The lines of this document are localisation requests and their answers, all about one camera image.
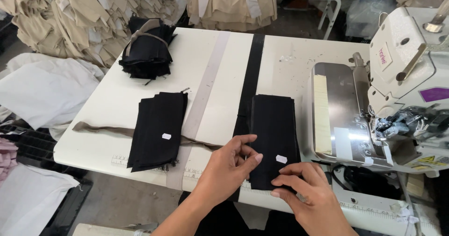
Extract stack of black fabric pieces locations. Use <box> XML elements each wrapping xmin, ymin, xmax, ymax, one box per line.
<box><xmin>127</xmin><ymin>92</ymin><xmax>188</xmax><ymax>173</ymax></box>
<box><xmin>248</xmin><ymin>94</ymin><xmax>302</xmax><ymax>192</ymax></box>

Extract small wooden block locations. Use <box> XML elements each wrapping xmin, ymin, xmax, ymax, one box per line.
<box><xmin>406</xmin><ymin>174</ymin><xmax>426</xmax><ymax>195</ymax></box>

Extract white metal table frame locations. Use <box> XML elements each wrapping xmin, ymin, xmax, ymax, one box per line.
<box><xmin>274</xmin><ymin>0</ymin><xmax>363</xmax><ymax>41</ymax></box>

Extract black plastic crate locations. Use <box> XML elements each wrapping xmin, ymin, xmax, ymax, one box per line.
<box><xmin>0</xmin><ymin>123</ymin><xmax>94</xmax><ymax>236</ymax></box>

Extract flat white cloth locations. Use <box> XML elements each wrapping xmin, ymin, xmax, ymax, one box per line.
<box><xmin>0</xmin><ymin>163</ymin><xmax>80</xmax><ymax>236</ymax></box>

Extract clear plastic bag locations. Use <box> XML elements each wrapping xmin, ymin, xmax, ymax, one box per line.
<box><xmin>345</xmin><ymin>0</ymin><xmax>398</xmax><ymax>40</ymax></box>

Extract hanging beige fabric pile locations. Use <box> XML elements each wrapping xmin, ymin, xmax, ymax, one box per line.
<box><xmin>187</xmin><ymin>0</ymin><xmax>278</xmax><ymax>32</ymax></box>

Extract white fabric scraps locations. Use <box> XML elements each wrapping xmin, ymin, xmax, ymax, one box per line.
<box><xmin>390</xmin><ymin>202</ymin><xmax>421</xmax><ymax>236</ymax></box>

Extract person's right hand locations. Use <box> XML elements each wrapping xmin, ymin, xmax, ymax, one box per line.
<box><xmin>271</xmin><ymin>162</ymin><xmax>354</xmax><ymax>236</ymax></box>

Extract long taupe fabric strip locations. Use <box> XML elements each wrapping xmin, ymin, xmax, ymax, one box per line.
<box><xmin>72</xmin><ymin>121</ymin><xmax>224</xmax><ymax>150</ymax></box>

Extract large heap of beige fabric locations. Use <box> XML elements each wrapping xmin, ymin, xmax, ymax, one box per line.
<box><xmin>0</xmin><ymin>0</ymin><xmax>188</xmax><ymax>68</ymax></box>

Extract tied bundle of black fabric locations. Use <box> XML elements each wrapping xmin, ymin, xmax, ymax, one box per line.
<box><xmin>119</xmin><ymin>16</ymin><xmax>177</xmax><ymax>80</ymax></box>

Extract beige masking tape strip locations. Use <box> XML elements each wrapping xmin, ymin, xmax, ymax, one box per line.
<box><xmin>313</xmin><ymin>74</ymin><xmax>333</xmax><ymax>155</ymax></box>

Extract pink fabric pile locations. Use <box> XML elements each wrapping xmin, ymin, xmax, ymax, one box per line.
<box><xmin>0</xmin><ymin>138</ymin><xmax>19</xmax><ymax>181</ymax></box>

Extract black tape stripe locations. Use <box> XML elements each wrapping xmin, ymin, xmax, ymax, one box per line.
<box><xmin>227</xmin><ymin>33</ymin><xmax>266</xmax><ymax>203</ymax></box>

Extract person's black trousers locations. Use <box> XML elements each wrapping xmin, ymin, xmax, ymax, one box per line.
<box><xmin>178</xmin><ymin>191</ymin><xmax>310</xmax><ymax>236</ymax></box>

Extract crumpled white cloth heap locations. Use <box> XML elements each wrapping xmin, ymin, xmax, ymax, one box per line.
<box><xmin>0</xmin><ymin>52</ymin><xmax>106</xmax><ymax>141</ymax></box>

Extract person's left hand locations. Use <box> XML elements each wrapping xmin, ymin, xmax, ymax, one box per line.
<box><xmin>192</xmin><ymin>134</ymin><xmax>264</xmax><ymax>210</ymax></box>

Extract grey tape stripe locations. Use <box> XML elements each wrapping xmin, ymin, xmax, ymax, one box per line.
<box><xmin>166</xmin><ymin>31</ymin><xmax>231</xmax><ymax>192</ymax></box>

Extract white overlock sewing machine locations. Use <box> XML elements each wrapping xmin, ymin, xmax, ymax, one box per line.
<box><xmin>309</xmin><ymin>0</ymin><xmax>449</xmax><ymax>178</ymax></box>

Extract beige fabric tie strip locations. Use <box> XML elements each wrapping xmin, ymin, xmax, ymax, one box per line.
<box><xmin>125</xmin><ymin>18</ymin><xmax>170</xmax><ymax>57</ymax></box>

